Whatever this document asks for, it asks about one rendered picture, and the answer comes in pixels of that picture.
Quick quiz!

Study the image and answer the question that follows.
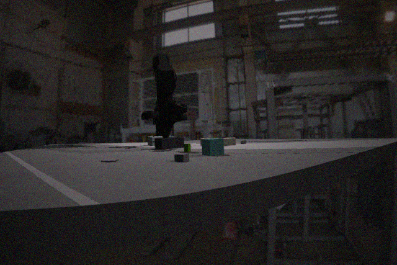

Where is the shallow beige tray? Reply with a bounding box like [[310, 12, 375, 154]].
[[200, 138, 236, 146]]

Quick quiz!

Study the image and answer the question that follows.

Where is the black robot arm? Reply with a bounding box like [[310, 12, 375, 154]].
[[152, 53, 187, 137]]

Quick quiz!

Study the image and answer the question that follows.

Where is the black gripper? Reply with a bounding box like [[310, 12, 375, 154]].
[[141, 97, 187, 138]]

